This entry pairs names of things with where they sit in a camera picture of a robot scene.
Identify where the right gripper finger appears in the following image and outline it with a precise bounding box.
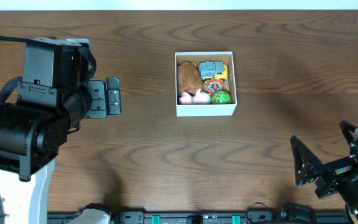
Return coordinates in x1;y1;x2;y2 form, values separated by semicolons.
290;135;323;187
339;120;357;144

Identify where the brown plush toy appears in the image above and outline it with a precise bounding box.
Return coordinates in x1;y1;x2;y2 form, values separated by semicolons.
177;62;203;96

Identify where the pink white pig toy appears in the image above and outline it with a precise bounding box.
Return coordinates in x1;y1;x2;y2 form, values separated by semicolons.
178;89;211;105

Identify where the yellow grey toy truck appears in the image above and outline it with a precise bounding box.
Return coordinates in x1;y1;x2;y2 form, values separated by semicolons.
199;61;228;83

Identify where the orange round basket toy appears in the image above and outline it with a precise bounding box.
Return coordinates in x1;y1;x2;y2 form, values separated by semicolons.
207;78;224;95

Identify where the green number ball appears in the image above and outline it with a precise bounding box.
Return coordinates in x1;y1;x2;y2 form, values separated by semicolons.
211;90;232;105

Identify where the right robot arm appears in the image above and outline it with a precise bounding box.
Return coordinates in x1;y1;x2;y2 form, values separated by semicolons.
290;121;358;221

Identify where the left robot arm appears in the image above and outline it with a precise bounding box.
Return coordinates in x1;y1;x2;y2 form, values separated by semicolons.
0;77;121;223

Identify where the white cardboard box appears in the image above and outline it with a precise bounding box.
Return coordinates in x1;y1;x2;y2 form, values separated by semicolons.
175;52;237;117

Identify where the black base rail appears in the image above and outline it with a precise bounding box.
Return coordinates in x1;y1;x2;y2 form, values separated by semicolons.
47;202;353;224

